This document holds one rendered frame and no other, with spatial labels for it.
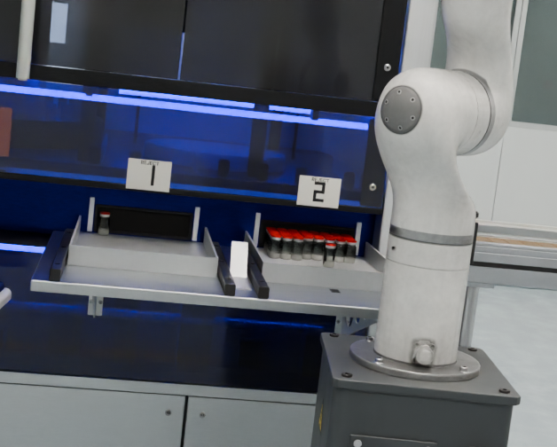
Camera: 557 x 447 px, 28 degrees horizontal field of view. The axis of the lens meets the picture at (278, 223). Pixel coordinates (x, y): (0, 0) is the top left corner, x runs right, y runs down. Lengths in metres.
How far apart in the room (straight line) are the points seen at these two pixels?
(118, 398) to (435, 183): 1.00
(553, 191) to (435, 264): 5.79
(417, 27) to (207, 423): 0.90
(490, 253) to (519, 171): 4.79
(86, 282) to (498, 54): 0.75
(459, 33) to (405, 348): 0.44
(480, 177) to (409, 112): 5.68
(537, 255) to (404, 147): 1.02
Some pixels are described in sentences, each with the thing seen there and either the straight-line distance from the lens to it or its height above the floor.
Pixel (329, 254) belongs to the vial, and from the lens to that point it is 2.17.
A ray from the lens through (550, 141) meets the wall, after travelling 7.28.
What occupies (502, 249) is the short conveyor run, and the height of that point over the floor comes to 0.92.
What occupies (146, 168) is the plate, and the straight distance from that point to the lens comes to 2.20.
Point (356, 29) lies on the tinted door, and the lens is 2.23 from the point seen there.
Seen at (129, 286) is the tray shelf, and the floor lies 0.88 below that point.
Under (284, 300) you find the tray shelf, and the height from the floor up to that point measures 0.88.
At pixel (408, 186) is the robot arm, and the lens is 1.55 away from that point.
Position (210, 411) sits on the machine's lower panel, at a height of 0.55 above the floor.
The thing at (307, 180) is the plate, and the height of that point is 1.04.
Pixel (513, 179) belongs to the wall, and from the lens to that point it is 7.23.
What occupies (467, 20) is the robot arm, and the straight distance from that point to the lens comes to 1.55.
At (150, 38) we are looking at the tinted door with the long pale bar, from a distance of 2.19.
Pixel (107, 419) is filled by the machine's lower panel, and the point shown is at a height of 0.52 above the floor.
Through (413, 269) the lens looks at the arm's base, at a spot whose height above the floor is 1.01.
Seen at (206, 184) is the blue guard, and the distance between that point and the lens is 2.20.
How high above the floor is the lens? 1.27
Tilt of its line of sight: 8 degrees down
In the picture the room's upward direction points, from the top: 7 degrees clockwise
